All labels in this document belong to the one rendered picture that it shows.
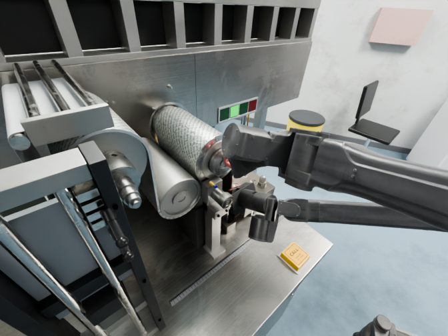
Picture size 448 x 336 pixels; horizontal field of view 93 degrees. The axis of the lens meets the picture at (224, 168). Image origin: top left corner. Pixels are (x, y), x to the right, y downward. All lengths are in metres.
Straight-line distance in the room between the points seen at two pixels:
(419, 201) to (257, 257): 0.62
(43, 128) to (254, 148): 0.27
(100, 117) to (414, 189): 0.37
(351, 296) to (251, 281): 1.28
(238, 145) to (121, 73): 0.50
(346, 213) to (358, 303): 1.39
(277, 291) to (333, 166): 0.54
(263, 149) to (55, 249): 0.31
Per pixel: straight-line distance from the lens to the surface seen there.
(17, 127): 0.40
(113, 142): 0.42
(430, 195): 0.24
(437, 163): 3.11
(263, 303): 0.74
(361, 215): 0.62
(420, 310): 2.18
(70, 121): 0.36
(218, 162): 0.54
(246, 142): 0.31
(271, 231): 0.60
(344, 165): 0.27
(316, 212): 0.59
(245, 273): 0.76
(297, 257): 0.80
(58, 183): 0.28
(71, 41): 0.70
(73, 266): 0.41
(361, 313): 1.93
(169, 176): 0.55
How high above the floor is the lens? 1.58
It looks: 38 degrees down
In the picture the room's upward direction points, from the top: 3 degrees clockwise
